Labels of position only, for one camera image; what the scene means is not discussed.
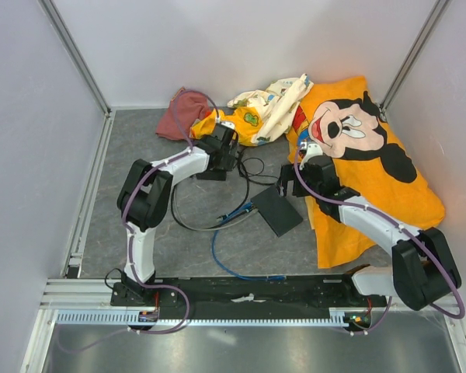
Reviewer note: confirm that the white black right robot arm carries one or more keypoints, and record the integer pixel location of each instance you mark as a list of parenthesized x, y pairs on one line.
[(422, 269)]

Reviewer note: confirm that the orange Mickey Mouse pillow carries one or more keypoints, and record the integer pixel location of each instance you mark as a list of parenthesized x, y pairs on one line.
[(344, 121)]

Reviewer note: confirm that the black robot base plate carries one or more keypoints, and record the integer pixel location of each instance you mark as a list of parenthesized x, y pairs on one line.
[(294, 295)]

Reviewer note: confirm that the cream dinosaur print cloth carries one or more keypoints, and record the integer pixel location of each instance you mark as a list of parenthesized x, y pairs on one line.
[(276, 105)]

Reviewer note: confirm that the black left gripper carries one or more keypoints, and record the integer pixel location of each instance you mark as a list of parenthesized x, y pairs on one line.
[(227, 162)]

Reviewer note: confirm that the aluminium frame rail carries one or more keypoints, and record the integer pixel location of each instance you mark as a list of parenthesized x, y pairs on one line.
[(75, 294)]

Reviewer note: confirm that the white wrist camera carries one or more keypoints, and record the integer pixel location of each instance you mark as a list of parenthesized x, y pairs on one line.
[(219, 121), (308, 150)]

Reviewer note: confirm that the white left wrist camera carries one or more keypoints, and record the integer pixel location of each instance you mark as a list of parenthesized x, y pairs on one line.
[(219, 121)]

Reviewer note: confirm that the yellow dinosaur garment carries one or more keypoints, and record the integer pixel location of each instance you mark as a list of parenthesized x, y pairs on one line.
[(246, 120)]

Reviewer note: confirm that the black power adapter brick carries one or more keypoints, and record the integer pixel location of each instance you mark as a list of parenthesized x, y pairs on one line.
[(212, 175)]

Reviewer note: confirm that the maroon red cloth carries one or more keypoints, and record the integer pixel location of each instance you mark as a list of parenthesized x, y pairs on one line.
[(185, 109)]

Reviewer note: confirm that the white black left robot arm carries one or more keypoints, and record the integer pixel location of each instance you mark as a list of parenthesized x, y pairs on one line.
[(144, 198)]

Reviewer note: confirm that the grey slotted cable duct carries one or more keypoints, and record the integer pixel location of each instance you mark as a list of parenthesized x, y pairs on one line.
[(123, 317)]

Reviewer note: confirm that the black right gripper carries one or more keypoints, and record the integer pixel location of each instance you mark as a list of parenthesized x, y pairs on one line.
[(288, 172)]

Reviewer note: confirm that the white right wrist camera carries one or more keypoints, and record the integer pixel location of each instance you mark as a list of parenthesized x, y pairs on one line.
[(308, 150)]

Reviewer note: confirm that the black network switch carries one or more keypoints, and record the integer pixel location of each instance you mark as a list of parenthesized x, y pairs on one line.
[(276, 210)]

